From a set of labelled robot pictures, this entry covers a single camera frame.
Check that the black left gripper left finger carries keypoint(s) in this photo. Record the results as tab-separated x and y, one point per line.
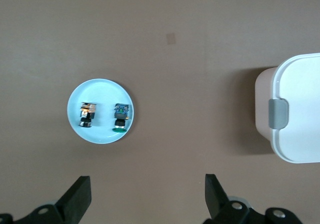
76	199

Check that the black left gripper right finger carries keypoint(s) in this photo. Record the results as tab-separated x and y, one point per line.
216	199

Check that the white lunch box grey clips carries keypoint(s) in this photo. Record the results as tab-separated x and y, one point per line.
302	96

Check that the light blue round plate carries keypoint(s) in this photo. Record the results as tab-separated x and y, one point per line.
102	91

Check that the blue green push-button switch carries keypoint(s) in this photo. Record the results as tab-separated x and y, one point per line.
121	117

